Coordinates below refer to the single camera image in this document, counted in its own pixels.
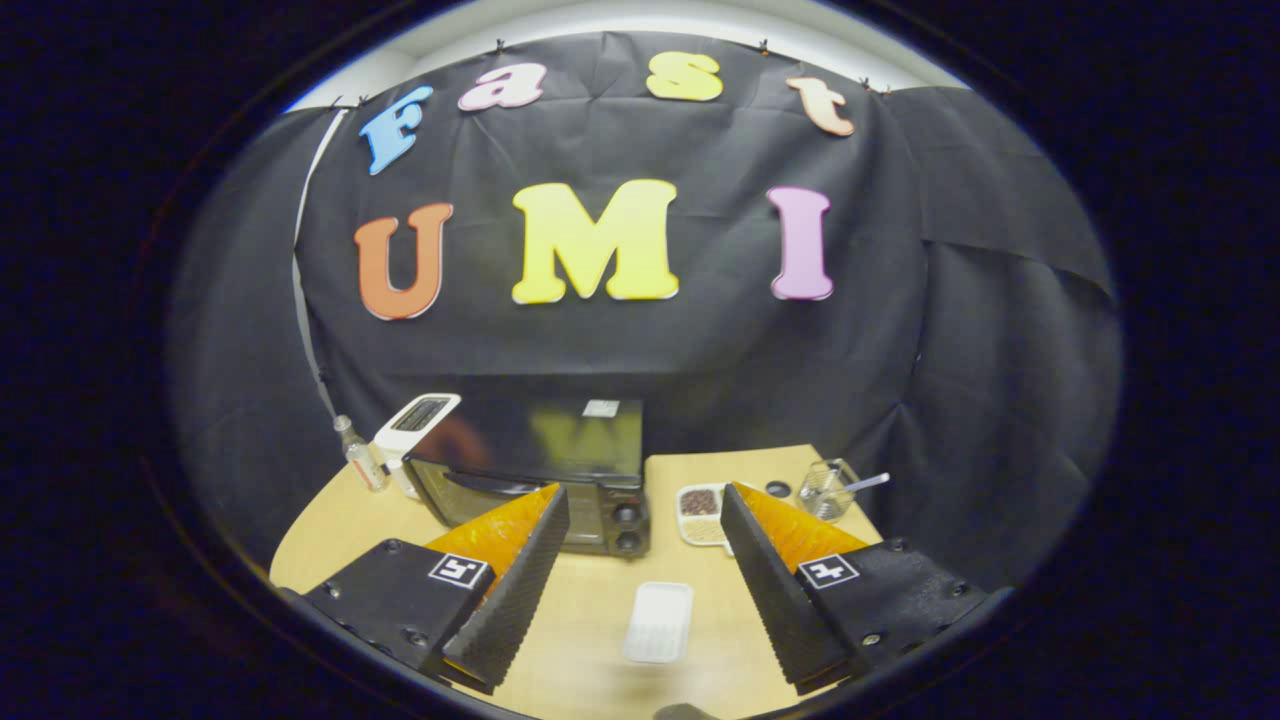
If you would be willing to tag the small white rectangular tray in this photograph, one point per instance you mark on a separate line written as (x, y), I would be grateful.
(658, 620)

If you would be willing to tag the small clear bottle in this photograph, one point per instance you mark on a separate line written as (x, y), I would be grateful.
(362, 463)

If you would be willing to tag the black toaster oven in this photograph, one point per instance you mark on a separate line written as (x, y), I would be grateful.
(540, 440)

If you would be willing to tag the white pop-up toaster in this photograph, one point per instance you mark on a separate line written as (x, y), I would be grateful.
(410, 420)

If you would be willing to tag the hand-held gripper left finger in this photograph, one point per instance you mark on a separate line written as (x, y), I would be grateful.
(510, 595)

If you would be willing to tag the white divided dish with grains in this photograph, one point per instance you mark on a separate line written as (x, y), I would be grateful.
(700, 505)

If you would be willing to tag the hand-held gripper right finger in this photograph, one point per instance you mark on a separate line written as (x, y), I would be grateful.
(785, 600)

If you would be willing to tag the small black round disc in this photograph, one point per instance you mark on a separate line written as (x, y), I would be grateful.
(778, 489)

